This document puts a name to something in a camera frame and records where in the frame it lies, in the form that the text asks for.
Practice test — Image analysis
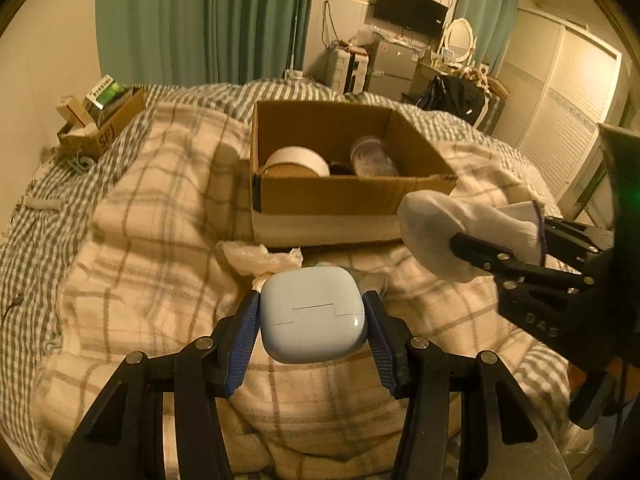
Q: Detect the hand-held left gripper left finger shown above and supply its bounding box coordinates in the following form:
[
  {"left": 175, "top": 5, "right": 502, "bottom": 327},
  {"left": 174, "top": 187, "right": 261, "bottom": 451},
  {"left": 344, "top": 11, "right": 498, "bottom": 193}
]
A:
[{"left": 50, "top": 290, "right": 263, "bottom": 480}]

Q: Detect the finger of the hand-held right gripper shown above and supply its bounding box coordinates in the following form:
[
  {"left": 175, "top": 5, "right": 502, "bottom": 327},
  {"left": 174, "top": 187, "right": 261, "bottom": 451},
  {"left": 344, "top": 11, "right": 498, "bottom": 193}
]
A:
[
  {"left": 544, "top": 216, "right": 617, "bottom": 262},
  {"left": 449, "top": 232, "right": 597, "bottom": 292}
]

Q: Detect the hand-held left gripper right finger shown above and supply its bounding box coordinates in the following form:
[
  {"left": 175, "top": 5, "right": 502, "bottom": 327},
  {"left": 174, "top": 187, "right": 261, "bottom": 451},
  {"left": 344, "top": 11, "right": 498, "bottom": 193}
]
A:
[{"left": 361, "top": 290, "right": 571, "bottom": 480}]

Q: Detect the light blue earbud case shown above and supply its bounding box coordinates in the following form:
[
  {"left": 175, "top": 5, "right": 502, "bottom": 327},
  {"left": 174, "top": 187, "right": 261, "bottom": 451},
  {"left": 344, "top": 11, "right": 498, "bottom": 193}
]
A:
[{"left": 260, "top": 267, "right": 368, "bottom": 363}]

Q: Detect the white sock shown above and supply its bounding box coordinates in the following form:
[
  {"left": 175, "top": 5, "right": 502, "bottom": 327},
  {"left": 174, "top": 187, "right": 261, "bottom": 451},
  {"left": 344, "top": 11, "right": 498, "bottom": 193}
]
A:
[{"left": 398, "top": 191, "right": 546, "bottom": 282}]

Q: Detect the large cardboard box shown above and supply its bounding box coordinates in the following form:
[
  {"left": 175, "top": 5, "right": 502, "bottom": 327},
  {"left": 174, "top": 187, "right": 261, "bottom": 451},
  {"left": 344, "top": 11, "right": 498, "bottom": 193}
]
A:
[{"left": 249, "top": 100, "right": 458, "bottom": 249}]

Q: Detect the crumpled white plastic wrap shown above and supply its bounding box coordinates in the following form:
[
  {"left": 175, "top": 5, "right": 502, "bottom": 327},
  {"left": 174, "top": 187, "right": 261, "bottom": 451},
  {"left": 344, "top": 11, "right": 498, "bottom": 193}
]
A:
[{"left": 216, "top": 240, "right": 305, "bottom": 281}]

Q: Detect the white wardrobe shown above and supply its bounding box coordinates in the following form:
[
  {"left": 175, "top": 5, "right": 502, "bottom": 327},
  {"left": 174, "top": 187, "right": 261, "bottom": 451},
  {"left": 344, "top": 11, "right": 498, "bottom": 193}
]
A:
[{"left": 490, "top": 7, "right": 626, "bottom": 202}]

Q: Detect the cream plaid blanket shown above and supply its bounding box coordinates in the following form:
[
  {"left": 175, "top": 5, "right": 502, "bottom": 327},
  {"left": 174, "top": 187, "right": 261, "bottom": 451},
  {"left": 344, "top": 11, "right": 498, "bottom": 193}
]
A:
[{"left": 32, "top": 102, "right": 568, "bottom": 480}]

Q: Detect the clear plastic jar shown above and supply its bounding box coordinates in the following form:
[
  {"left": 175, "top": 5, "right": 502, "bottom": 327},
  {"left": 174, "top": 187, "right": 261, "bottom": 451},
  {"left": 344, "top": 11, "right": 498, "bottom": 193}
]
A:
[{"left": 350, "top": 136, "right": 401, "bottom": 177}]

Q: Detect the black backpack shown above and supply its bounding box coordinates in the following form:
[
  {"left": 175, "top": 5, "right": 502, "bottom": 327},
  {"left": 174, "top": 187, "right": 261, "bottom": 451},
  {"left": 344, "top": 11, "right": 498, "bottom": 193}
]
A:
[{"left": 416, "top": 75, "right": 489, "bottom": 127}]

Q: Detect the white tape roll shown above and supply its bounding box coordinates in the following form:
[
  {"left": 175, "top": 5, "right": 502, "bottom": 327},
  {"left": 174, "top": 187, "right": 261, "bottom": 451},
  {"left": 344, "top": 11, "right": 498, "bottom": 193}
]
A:
[{"left": 263, "top": 146, "right": 331, "bottom": 179}]

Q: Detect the grey gingham bed sheet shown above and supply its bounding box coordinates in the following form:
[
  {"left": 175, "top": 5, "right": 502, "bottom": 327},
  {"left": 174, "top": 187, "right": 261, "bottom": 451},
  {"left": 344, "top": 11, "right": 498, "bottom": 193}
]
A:
[{"left": 0, "top": 79, "right": 563, "bottom": 471}]

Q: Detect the silver mini fridge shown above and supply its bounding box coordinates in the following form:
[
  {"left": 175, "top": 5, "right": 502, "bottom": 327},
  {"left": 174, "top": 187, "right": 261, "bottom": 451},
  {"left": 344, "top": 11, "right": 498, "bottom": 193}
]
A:
[{"left": 366, "top": 40, "right": 422, "bottom": 100}]

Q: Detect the white oval mirror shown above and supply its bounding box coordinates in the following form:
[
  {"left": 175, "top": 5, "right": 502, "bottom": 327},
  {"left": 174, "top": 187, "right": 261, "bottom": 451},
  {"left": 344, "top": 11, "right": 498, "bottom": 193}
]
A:
[{"left": 439, "top": 17, "right": 476, "bottom": 67}]

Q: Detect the green curtain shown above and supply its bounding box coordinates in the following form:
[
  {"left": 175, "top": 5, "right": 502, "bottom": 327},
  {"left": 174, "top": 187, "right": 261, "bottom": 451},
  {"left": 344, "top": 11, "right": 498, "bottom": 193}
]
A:
[
  {"left": 454, "top": 0, "right": 522, "bottom": 77},
  {"left": 95, "top": 0, "right": 319, "bottom": 87}
]

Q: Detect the small cardboard box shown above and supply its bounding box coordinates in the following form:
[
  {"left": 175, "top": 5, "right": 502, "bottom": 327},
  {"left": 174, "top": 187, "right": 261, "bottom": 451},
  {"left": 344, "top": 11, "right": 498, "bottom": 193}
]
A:
[{"left": 56, "top": 85, "right": 147, "bottom": 161}]

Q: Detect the green printed carton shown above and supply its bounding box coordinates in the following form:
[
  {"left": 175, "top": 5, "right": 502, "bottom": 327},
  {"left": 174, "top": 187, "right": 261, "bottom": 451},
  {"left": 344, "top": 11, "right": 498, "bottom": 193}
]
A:
[{"left": 82, "top": 76, "right": 132, "bottom": 112}]

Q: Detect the small beige carton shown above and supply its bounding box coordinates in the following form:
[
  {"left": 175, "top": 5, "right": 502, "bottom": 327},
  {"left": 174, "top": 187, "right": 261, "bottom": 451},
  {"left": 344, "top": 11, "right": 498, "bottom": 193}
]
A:
[{"left": 57, "top": 96, "right": 97, "bottom": 129}]

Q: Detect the black cable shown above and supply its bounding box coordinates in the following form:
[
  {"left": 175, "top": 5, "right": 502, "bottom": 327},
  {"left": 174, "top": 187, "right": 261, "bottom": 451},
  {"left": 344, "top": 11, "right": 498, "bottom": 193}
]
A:
[{"left": 0, "top": 294, "right": 26, "bottom": 322}]

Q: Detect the black wall television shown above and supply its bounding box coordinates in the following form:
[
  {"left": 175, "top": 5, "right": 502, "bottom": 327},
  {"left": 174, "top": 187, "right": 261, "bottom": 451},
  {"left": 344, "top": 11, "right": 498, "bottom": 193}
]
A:
[{"left": 372, "top": 0, "right": 449, "bottom": 39}]

